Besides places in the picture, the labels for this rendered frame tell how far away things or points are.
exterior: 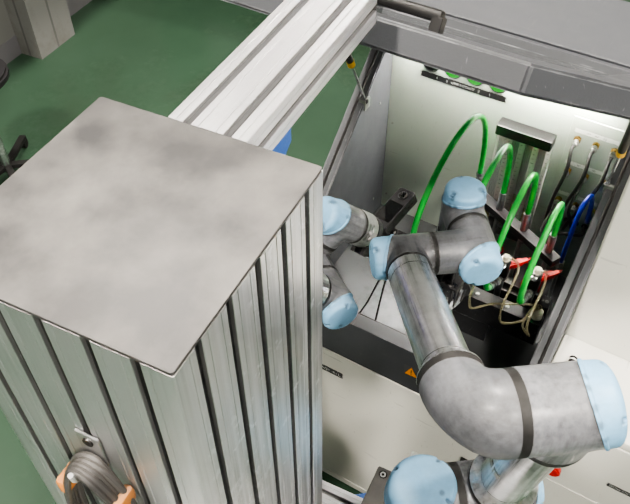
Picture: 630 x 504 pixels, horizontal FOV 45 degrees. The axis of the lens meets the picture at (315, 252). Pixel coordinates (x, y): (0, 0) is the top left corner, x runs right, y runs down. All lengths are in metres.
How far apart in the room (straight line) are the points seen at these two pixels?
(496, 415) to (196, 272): 0.49
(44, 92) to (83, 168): 3.81
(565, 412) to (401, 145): 1.35
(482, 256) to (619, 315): 0.67
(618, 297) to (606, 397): 0.87
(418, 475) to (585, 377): 0.45
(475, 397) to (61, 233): 0.55
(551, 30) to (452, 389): 1.17
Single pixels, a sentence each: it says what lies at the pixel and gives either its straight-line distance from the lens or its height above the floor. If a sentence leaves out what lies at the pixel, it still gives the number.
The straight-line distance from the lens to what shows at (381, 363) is 1.99.
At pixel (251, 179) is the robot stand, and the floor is 2.03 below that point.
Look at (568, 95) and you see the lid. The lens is 1.01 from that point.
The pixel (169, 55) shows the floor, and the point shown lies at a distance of 4.64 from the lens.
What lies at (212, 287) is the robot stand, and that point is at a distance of 0.60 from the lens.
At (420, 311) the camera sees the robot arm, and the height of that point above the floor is 1.60.
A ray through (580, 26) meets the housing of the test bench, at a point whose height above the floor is 1.50.
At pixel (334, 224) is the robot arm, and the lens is 1.47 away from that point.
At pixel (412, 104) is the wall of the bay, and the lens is 2.12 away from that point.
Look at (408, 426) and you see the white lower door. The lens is 2.16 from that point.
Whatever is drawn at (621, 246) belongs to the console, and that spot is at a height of 1.25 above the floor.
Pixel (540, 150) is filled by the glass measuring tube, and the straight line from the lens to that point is 2.00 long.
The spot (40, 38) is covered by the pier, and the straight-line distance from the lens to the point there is 4.76.
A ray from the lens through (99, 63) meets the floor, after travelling 4.67.
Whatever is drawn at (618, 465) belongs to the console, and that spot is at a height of 0.89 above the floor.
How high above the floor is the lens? 2.48
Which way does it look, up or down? 47 degrees down
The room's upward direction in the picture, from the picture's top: straight up
